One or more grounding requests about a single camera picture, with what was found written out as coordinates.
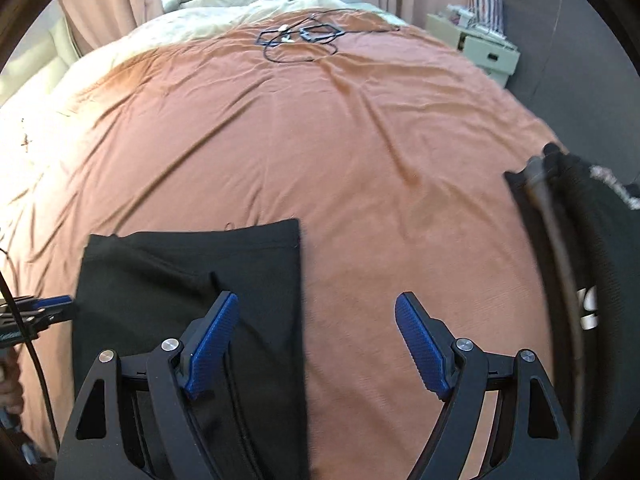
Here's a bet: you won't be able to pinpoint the pale green nightstand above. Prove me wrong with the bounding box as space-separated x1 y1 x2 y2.
426 10 521 88

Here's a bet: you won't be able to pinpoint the orange blanket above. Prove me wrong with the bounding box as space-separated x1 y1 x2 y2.
0 10 568 480

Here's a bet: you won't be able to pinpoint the pale green quilt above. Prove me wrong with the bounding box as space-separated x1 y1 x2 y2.
119 0 396 48

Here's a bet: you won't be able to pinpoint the black cable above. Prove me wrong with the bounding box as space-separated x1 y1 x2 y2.
0 247 57 461

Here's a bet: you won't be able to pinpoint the tangled thin black cables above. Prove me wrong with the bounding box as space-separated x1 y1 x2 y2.
257 9 398 65

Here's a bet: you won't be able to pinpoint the striped paper bag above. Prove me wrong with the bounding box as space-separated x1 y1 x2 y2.
467 0 507 33

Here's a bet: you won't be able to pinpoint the cream padded headboard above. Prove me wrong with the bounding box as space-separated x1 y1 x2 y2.
0 16 80 110

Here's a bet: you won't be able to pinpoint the person's left hand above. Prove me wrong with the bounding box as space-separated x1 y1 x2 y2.
0 350 25 413

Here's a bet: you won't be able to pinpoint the black printed garment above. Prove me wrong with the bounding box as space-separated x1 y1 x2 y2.
504 142 640 480

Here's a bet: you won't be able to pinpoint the black t-shirt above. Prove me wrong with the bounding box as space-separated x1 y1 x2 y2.
71 217 310 480

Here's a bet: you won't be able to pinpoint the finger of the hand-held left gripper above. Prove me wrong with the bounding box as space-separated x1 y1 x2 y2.
29 308 79 335
34 295 76 310

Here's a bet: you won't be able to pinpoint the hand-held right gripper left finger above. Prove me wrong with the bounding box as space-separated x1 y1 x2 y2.
54 291 240 480

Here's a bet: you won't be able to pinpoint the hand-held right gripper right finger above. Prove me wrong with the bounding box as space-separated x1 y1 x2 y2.
395 291 581 480

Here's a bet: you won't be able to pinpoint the grey cable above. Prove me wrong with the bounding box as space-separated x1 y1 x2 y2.
522 156 587 443

